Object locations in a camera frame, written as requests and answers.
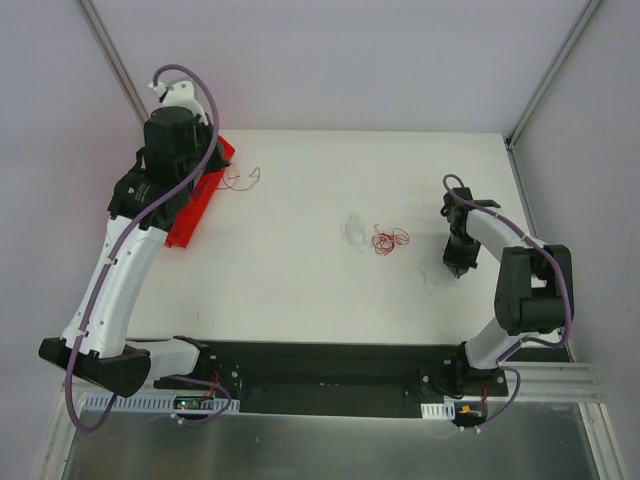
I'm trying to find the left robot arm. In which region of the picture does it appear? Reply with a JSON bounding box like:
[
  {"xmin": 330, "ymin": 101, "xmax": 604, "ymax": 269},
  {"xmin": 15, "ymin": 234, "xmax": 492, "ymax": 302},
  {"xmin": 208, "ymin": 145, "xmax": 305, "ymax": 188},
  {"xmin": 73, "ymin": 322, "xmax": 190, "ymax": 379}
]
[{"xmin": 38, "ymin": 106, "xmax": 228, "ymax": 398}]

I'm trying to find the left aluminium frame post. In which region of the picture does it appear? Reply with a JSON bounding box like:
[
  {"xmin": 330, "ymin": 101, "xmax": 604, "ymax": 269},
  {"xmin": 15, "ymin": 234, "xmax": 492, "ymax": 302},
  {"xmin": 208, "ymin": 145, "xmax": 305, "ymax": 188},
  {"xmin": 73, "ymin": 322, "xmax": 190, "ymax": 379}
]
[{"xmin": 74, "ymin": 0, "xmax": 149, "ymax": 125}]

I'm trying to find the right aluminium frame post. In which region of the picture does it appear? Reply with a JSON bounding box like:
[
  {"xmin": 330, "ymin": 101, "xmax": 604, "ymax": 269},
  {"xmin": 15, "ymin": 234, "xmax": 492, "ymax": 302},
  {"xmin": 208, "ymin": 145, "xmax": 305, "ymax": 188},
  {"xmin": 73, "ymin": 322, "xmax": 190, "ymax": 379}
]
[{"xmin": 504, "ymin": 0, "xmax": 606, "ymax": 149}]

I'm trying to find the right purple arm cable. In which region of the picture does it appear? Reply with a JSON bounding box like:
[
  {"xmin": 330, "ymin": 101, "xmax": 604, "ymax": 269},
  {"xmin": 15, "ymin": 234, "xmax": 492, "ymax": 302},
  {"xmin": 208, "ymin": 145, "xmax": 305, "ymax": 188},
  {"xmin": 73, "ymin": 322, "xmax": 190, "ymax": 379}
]
[{"xmin": 442, "ymin": 173, "xmax": 574, "ymax": 436}]

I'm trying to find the red wire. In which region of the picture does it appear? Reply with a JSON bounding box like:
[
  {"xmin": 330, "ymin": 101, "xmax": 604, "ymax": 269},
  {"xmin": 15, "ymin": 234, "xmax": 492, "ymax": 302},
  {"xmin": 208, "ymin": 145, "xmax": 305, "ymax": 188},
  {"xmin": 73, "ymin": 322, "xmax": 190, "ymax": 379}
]
[
  {"xmin": 370, "ymin": 224, "xmax": 410, "ymax": 257},
  {"xmin": 222, "ymin": 167, "xmax": 261, "ymax": 192}
]

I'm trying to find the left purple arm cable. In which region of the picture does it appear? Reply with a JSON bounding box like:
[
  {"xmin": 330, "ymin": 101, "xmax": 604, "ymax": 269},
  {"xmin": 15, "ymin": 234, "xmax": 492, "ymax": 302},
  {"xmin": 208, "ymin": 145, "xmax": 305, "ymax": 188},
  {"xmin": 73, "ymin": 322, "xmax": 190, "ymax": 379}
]
[{"xmin": 64, "ymin": 64, "xmax": 234, "ymax": 444}]

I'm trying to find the white cable duct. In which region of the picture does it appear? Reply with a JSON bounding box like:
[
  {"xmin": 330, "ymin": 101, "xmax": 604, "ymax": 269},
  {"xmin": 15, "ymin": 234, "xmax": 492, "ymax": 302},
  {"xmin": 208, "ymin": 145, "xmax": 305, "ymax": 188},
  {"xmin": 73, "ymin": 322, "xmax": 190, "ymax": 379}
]
[
  {"xmin": 111, "ymin": 393, "xmax": 240, "ymax": 415},
  {"xmin": 420, "ymin": 398, "xmax": 488, "ymax": 421}
]

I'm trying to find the left white cable duct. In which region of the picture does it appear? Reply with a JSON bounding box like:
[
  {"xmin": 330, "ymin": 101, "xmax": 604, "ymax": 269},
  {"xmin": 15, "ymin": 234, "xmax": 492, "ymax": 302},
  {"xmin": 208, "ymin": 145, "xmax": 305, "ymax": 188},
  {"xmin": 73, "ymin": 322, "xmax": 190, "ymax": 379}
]
[{"xmin": 111, "ymin": 393, "xmax": 240, "ymax": 415}]

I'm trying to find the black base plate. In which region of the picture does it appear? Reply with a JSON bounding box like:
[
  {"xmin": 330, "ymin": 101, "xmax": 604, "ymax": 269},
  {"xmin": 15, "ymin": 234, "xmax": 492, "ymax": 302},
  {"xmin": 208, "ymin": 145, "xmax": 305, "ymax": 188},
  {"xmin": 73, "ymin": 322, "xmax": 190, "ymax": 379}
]
[{"xmin": 154, "ymin": 341, "xmax": 508, "ymax": 418}]

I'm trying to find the aluminium frame post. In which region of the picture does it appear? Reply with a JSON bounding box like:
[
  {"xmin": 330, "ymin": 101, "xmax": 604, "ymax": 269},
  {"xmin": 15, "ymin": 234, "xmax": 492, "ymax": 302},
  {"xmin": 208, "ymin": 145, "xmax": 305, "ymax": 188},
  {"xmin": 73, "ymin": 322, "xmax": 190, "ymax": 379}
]
[
  {"xmin": 504, "ymin": 0, "xmax": 606, "ymax": 149},
  {"xmin": 74, "ymin": 0, "xmax": 149, "ymax": 125}
]

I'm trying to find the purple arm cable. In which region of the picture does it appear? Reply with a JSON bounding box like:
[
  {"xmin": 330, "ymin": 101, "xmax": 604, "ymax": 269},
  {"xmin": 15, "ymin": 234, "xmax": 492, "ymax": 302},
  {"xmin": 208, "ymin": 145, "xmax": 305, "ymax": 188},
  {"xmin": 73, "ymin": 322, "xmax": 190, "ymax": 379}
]
[
  {"xmin": 64, "ymin": 64, "xmax": 234, "ymax": 444},
  {"xmin": 442, "ymin": 173, "xmax": 574, "ymax": 436}
]

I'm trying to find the red plastic bin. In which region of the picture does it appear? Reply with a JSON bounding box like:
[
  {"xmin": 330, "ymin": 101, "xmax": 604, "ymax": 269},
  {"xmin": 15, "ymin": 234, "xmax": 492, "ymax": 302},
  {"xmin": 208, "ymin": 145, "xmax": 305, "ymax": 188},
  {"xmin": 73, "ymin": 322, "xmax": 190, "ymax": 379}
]
[{"xmin": 165, "ymin": 168, "xmax": 225, "ymax": 249}]

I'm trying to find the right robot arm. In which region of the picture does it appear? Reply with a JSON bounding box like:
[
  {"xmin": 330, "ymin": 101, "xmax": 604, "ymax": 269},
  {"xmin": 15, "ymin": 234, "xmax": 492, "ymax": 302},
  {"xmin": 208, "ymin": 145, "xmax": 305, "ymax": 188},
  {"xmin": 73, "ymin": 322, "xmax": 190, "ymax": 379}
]
[{"xmin": 429, "ymin": 186, "xmax": 574, "ymax": 399}]

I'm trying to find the right white cable duct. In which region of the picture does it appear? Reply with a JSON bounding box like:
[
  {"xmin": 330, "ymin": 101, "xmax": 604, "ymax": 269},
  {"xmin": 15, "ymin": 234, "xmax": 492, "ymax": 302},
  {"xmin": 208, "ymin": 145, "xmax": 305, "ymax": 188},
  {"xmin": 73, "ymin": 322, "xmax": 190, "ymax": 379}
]
[{"xmin": 420, "ymin": 398, "xmax": 488, "ymax": 421}]

